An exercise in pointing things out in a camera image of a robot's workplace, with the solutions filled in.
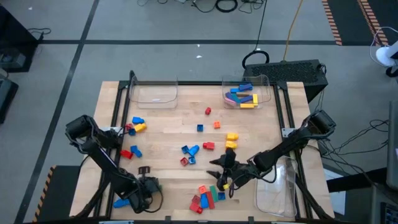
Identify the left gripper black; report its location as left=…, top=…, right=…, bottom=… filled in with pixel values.
left=137, top=166, right=162, bottom=200

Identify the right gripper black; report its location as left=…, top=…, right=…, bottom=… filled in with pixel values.
left=206, top=148, right=253, bottom=192

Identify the red long block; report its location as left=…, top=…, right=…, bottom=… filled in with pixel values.
left=206, top=191, right=216, bottom=210

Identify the large clear plastic bin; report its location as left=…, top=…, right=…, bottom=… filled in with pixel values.
left=254, top=152, right=299, bottom=218

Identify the black mat with hazard stripes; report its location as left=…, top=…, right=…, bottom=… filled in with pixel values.
left=321, top=0, right=398, bottom=47
left=32, top=164, right=82, bottom=223

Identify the black perforated computer case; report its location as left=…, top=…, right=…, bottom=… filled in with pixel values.
left=243, top=58, right=329, bottom=102

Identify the white paper sheet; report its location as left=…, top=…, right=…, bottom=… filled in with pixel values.
left=322, top=167, right=346, bottom=216

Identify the black equipment box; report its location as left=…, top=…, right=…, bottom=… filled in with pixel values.
left=0, top=74, right=19, bottom=125

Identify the dark grey device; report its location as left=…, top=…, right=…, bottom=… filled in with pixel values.
left=369, top=183, right=398, bottom=224

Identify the grey monitor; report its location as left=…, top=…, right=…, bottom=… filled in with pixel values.
left=386, top=99, right=398, bottom=191

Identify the black cabinet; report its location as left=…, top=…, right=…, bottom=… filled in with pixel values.
left=0, top=4, right=40, bottom=74

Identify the white round device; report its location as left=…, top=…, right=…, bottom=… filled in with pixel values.
left=369, top=26, right=398, bottom=78

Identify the black cable coil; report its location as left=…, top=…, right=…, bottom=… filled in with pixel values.
left=241, top=50, right=271, bottom=71
left=214, top=0, right=239, bottom=14

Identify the thin black hanging cable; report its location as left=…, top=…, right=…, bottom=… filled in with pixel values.
left=254, top=0, right=269, bottom=52

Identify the yellow cable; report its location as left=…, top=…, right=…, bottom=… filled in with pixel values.
left=282, top=0, right=304, bottom=62

